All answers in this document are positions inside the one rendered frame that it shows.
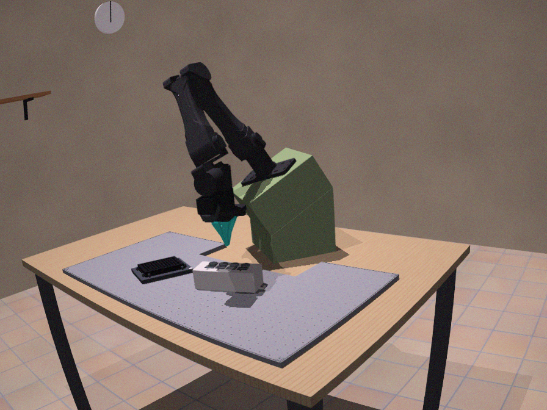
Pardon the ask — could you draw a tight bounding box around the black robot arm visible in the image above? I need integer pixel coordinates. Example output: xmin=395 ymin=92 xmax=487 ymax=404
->
xmin=163 ymin=62 xmax=296 ymax=223

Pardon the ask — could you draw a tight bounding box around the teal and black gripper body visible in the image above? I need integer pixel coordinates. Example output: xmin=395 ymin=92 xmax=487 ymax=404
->
xmin=217 ymin=185 xmax=247 ymax=222

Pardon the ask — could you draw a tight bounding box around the white button panel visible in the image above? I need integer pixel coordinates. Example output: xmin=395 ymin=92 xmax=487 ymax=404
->
xmin=192 ymin=261 xmax=266 ymax=293

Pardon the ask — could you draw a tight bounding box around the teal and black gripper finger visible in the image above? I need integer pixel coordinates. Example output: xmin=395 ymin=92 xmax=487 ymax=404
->
xmin=211 ymin=221 xmax=226 ymax=246
xmin=221 ymin=216 xmax=237 ymax=246

